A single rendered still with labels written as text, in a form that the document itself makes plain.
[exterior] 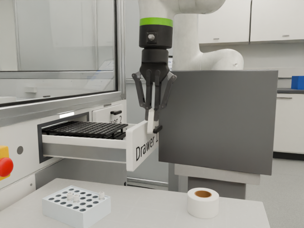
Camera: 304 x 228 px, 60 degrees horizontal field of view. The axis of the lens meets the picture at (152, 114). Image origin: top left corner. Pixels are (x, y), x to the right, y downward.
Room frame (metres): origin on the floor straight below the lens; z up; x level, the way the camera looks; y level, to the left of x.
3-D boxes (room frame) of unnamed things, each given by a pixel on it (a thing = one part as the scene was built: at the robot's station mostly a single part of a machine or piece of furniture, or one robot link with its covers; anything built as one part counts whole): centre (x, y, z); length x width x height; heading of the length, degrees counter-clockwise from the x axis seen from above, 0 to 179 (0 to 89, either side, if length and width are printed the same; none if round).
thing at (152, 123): (0.75, 0.00, 0.94); 0.03 x 0.01 x 0.07; 166
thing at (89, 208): (0.55, 0.17, 0.78); 0.12 x 0.08 x 0.04; 59
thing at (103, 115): (1.16, 0.19, 0.87); 0.29 x 0.02 x 0.11; 165
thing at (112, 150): (0.85, 0.22, 0.86); 0.40 x 0.26 x 0.06; 75
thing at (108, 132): (0.82, 0.11, 0.90); 0.18 x 0.02 x 0.01; 165
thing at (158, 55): (0.75, -0.01, 1.09); 0.08 x 0.07 x 0.09; 76
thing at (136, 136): (0.79, 0.02, 0.87); 0.29 x 0.02 x 0.11; 165
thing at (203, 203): (0.56, -0.12, 0.78); 0.07 x 0.07 x 0.04
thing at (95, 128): (0.84, 0.21, 0.87); 0.22 x 0.18 x 0.06; 75
